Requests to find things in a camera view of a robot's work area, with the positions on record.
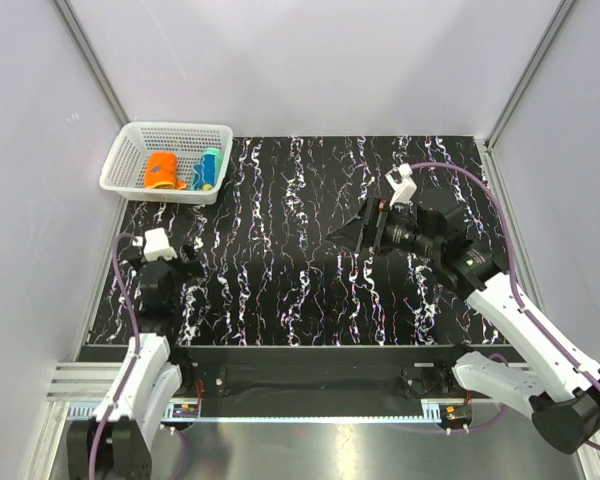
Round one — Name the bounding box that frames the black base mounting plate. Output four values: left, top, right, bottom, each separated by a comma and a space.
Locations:
174, 345, 473, 398

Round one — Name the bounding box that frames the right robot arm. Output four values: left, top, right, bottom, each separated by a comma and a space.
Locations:
327, 190, 600, 454

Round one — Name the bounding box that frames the right small connector board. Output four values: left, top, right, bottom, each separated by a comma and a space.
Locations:
443, 403, 473, 421

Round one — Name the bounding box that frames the small connector board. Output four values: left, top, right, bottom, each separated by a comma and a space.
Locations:
443, 403, 473, 421
173, 403, 199, 418

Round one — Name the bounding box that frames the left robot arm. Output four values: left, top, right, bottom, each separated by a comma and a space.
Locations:
66, 245, 204, 479

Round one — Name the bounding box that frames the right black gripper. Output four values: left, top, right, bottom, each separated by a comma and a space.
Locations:
325, 196, 440, 260

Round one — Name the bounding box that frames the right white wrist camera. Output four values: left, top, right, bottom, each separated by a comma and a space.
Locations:
385, 163, 417, 207

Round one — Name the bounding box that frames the yellow blue crocodile towel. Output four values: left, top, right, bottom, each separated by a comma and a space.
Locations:
190, 147, 223, 191

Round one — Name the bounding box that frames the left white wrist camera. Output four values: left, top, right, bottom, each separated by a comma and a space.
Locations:
132, 228, 177, 262

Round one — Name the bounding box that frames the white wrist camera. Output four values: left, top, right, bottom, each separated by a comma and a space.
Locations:
132, 228, 177, 262
385, 163, 417, 207

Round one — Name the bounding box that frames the white perforated plastic basket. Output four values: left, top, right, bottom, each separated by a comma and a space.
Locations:
99, 122, 233, 205

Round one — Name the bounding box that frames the left small connector board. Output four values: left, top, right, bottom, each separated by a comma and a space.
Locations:
173, 403, 199, 418

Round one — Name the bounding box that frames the orange grey towel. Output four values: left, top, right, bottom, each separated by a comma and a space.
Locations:
144, 151, 187, 190

